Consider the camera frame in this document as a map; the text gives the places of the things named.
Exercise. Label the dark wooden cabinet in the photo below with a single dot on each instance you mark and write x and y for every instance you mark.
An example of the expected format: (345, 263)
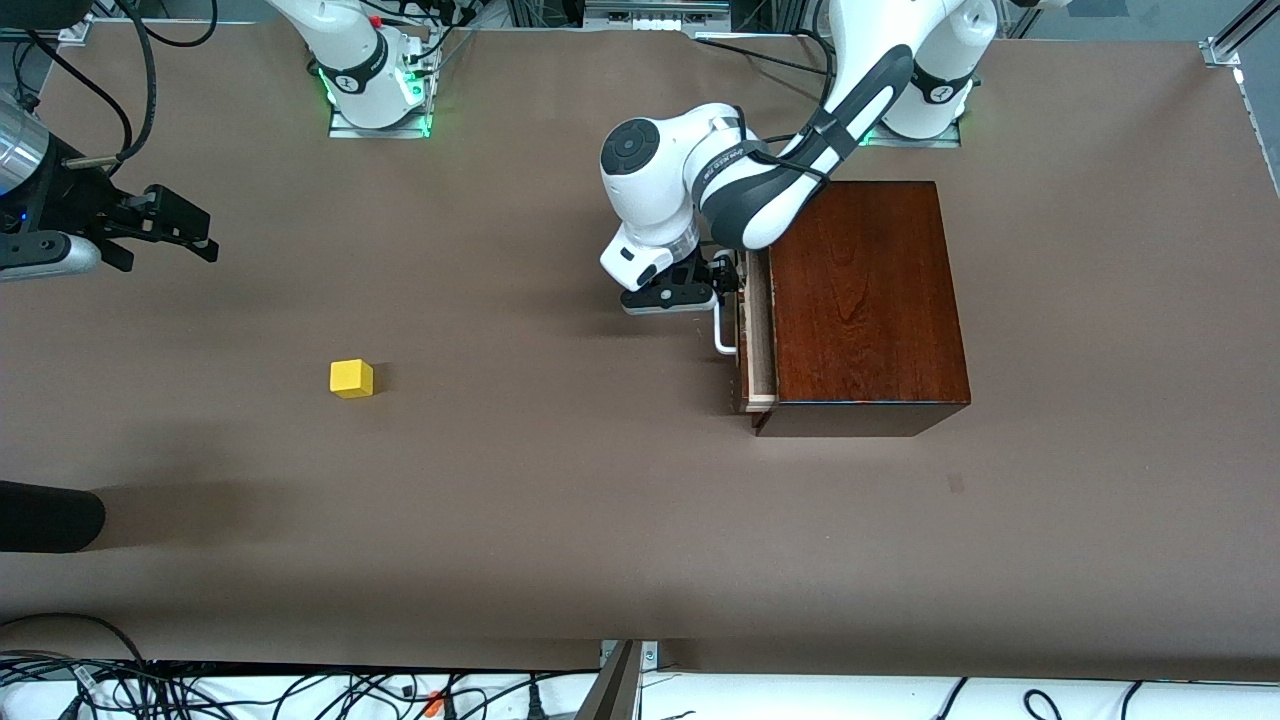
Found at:
(870, 320)

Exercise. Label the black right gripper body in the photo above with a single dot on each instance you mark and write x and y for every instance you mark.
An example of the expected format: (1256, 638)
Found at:
(82, 202)

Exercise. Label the aluminium frame profile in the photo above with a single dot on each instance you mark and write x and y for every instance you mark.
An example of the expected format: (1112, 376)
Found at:
(1230, 45)
(70, 32)

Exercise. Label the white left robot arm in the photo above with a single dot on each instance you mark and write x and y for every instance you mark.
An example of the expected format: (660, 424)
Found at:
(660, 165)

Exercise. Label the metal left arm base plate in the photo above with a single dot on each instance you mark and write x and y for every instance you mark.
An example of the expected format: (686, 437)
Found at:
(950, 140)

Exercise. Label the grey metal bracket beam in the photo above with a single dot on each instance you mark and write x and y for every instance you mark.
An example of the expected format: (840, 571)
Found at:
(615, 690)

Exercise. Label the white power strip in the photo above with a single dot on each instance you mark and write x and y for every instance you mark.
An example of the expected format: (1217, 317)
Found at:
(655, 18)

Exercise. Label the orange plug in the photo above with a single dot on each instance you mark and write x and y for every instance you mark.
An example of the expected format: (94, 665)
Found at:
(435, 704)

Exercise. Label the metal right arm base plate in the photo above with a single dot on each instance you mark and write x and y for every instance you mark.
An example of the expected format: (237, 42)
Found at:
(420, 118)

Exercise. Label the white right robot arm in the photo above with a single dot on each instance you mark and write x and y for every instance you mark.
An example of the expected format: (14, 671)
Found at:
(350, 60)

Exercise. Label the yellow cube block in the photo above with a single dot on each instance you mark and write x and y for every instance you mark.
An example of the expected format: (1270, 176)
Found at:
(350, 380)

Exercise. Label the black cylinder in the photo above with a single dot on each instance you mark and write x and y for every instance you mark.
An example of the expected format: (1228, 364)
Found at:
(50, 516)

